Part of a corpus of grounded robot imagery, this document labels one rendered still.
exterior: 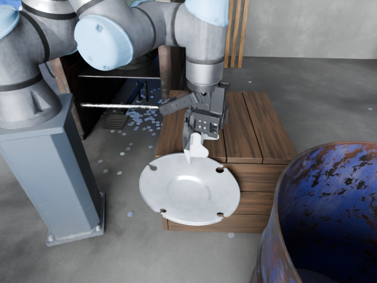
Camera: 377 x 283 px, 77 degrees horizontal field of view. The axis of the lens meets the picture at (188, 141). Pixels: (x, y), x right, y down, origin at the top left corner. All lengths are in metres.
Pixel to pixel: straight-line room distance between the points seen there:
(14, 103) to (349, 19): 2.62
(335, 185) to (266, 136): 0.22
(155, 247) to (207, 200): 0.27
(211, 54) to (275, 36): 2.14
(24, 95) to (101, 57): 0.31
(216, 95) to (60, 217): 0.62
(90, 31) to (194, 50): 0.18
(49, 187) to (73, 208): 0.11
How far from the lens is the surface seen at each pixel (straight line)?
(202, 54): 0.45
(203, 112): 0.51
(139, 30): 0.41
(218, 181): 0.65
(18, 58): 0.63
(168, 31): 0.47
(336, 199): 0.66
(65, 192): 0.78
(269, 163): 0.67
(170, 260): 0.84
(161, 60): 1.05
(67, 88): 1.26
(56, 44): 0.68
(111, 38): 0.36
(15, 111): 0.66
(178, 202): 0.73
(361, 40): 2.89
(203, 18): 0.44
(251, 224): 0.87
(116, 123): 1.14
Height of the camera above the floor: 0.76
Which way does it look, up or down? 37 degrees down
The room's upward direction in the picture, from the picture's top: straight up
